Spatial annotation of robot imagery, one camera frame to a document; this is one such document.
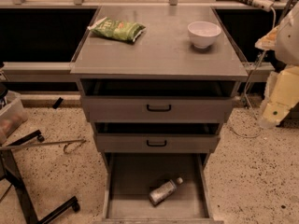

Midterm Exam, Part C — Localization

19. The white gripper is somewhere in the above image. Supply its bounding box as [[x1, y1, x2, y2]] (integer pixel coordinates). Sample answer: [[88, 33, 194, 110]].
[[258, 65, 299, 129]]

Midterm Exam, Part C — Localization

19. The clear plastic bottle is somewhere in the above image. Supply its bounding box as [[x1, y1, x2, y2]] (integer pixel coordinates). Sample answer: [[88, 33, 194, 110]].
[[149, 177, 183, 206]]

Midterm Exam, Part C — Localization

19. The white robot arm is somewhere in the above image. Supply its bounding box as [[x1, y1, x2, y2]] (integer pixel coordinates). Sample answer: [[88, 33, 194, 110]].
[[255, 4, 299, 128]]

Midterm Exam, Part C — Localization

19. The grey drawer cabinet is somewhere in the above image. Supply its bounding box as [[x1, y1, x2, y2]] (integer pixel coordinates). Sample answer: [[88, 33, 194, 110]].
[[70, 5, 249, 224]]

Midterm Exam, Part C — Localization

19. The top grey drawer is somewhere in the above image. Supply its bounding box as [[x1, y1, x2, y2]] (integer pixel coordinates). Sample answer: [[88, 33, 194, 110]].
[[80, 78, 235, 123]]

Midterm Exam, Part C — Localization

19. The grey drawer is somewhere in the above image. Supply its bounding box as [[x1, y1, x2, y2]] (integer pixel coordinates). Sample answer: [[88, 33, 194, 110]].
[[102, 153, 224, 224], [93, 122, 220, 153], [80, 78, 235, 123]]

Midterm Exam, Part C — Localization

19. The bottom grey drawer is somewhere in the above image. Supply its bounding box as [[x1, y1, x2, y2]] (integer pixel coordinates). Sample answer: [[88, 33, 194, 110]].
[[102, 153, 224, 224]]

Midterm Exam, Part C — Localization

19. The middle grey drawer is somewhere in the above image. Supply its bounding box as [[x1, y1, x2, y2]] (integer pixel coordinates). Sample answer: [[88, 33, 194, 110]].
[[93, 122, 220, 153]]

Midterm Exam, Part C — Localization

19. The white ceramic bowl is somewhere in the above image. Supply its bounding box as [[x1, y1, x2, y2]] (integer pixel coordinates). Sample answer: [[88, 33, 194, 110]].
[[188, 21, 221, 49]]

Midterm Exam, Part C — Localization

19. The green chip bag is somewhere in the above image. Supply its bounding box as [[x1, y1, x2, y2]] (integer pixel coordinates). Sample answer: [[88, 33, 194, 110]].
[[88, 17, 146, 43]]

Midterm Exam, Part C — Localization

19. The metal hook rod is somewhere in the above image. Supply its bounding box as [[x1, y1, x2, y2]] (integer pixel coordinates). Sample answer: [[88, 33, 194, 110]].
[[0, 139, 86, 152]]

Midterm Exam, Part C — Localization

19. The small black floor object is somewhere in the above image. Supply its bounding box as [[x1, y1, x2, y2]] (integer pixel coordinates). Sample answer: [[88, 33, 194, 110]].
[[52, 97, 64, 109]]

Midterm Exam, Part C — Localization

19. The clear plastic storage bin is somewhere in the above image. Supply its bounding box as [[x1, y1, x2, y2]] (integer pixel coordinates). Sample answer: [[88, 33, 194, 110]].
[[0, 91, 28, 144]]

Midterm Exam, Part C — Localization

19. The black rolling stand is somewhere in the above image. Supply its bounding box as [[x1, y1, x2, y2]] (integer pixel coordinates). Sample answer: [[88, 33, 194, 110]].
[[0, 130, 80, 224]]

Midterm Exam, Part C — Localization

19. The white power cable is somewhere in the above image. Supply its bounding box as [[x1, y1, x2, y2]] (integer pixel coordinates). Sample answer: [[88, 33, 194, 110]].
[[229, 7, 278, 139]]

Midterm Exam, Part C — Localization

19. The black top drawer handle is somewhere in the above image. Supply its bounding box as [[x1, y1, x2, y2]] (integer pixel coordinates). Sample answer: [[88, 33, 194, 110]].
[[146, 105, 172, 112]]

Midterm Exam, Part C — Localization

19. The black drawer handle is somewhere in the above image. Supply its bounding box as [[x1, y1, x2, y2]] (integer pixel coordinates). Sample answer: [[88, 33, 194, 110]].
[[146, 105, 172, 112], [146, 140, 167, 147]]

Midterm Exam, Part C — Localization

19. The black middle drawer handle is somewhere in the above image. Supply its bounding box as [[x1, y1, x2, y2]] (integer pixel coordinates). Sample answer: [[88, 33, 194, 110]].
[[146, 140, 167, 147]]

